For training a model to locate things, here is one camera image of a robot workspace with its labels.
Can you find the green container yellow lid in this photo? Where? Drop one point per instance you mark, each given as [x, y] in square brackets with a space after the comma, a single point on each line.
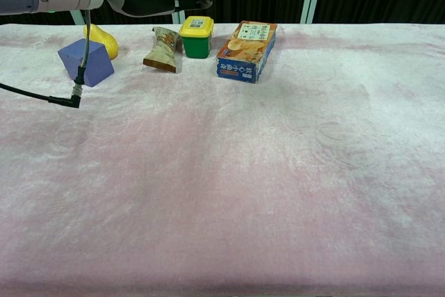
[196, 46]

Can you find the blue orange cookie box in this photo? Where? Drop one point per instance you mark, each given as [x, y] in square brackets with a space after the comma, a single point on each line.
[243, 50]

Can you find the pink fleece tablecloth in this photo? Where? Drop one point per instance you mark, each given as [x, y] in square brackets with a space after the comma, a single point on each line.
[222, 172]

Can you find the brown snack bar wrapper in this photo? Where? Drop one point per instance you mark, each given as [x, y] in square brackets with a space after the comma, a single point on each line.
[163, 50]

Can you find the yellow pear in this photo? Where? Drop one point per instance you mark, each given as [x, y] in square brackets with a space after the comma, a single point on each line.
[107, 45]

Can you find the purple foam cube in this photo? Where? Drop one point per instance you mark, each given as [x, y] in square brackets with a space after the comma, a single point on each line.
[99, 64]

